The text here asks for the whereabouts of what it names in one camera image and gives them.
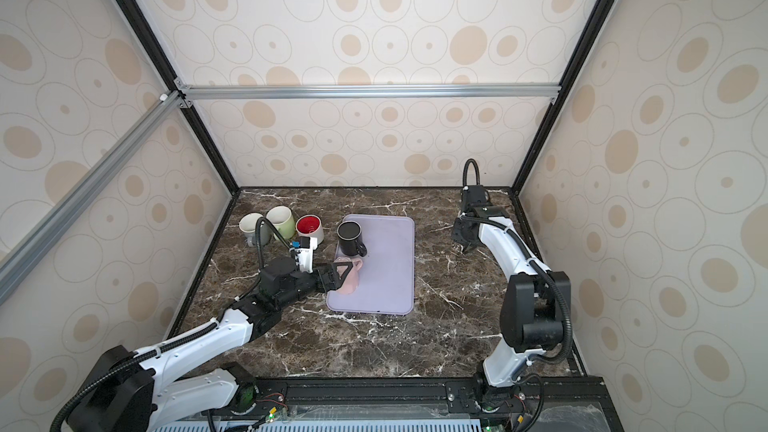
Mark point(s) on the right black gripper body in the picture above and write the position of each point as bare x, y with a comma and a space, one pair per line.
460, 231

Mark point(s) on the light green mug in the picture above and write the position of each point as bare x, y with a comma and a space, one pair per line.
283, 220

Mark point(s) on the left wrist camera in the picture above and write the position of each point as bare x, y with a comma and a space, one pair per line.
303, 252

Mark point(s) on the right black frame post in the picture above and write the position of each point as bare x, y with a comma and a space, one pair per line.
595, 21

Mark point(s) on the pink faceted mug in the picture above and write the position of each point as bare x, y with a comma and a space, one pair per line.
352, 281

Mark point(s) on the black mug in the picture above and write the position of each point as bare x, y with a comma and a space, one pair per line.
350, 240

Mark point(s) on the black frame post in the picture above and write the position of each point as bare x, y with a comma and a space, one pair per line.
595, 21
143, 31

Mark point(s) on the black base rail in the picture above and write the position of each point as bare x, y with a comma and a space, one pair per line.
405, 404

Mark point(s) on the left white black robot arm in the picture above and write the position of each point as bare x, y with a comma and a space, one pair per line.
148, 388

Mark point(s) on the white mug red inside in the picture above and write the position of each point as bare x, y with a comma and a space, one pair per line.
309, 228

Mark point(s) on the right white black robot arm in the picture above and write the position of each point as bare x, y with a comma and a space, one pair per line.
535, 318

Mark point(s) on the horizontal aluminium rail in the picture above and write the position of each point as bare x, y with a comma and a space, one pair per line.
359, 92

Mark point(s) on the grey mug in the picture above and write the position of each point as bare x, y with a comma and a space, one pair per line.
253, 235

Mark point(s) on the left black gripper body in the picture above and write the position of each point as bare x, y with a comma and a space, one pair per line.
303, 285

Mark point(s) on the left black frame post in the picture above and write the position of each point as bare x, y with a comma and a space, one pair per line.
143, 31

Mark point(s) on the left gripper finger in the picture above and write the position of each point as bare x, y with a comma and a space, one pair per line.
337, 271
326, 287

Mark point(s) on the left diagonal aluminium rail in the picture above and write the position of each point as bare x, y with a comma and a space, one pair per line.
39, 241

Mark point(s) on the lavender plastic tray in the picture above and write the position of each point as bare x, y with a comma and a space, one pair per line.
386, 280

